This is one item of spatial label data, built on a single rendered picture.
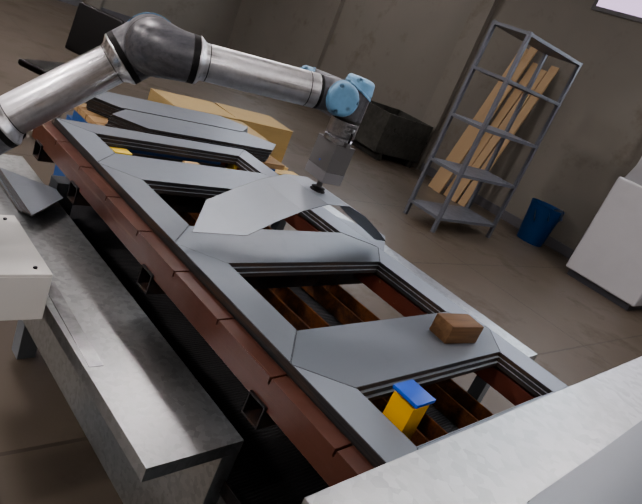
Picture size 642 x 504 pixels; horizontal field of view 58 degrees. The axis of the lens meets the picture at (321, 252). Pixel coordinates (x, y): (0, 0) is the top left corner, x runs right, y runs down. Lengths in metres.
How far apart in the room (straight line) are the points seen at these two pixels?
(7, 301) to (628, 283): 6.01
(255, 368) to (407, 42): 8.84
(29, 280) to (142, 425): 0.36
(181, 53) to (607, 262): 5.87
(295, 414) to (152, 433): 0.25
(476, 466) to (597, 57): 7.51
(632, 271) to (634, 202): 0.69
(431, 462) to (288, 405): 0.43
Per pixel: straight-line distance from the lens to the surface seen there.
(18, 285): 1.24
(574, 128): 7.92
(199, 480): 1.21
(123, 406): 1.13
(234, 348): 1.13
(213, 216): 1.40
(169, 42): 1.22
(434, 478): 0.64
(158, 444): 1.08
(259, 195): 1.46
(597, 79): 7.96
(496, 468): 0.71
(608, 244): 6.69
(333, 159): 1.48
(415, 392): 1.09
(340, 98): 1.29
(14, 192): 1.76
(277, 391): 1.05
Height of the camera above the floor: 1.40
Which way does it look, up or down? 20 degrees down
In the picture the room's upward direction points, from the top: 23 degrees clockwise
